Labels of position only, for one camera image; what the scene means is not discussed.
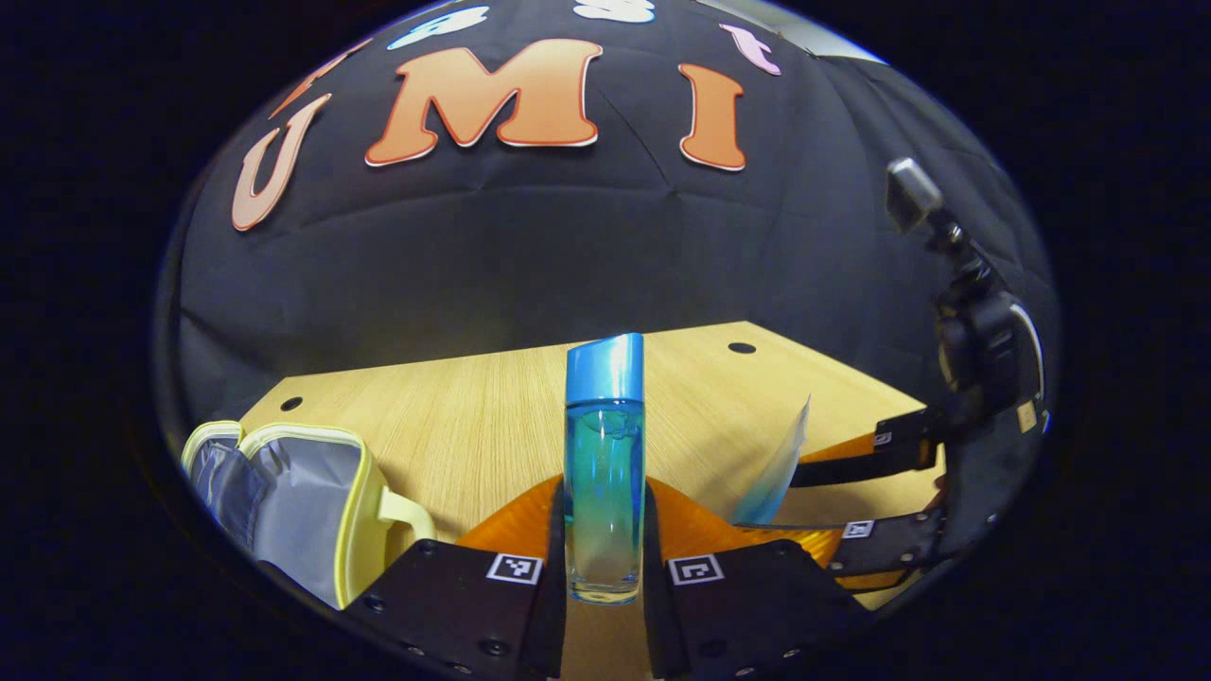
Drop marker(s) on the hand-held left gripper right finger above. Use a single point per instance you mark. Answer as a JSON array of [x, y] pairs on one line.
[[653, 624]]

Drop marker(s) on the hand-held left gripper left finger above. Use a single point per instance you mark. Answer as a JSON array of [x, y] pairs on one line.
[[555, 624]]

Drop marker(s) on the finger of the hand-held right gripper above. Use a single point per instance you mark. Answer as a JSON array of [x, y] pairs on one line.
[[889, 544], [899, 452]]

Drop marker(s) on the blue skincare tube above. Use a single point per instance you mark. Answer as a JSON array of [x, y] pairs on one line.
[[778, 473]]

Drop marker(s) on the blue glass skincare bottle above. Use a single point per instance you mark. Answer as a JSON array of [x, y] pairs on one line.
[[605, 473]]

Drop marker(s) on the cream yellow suitcase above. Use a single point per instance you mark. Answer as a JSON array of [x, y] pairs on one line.
[[303, 501]]

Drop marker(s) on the black backdrop cloth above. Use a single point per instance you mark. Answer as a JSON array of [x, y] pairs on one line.
[[568, 246]]

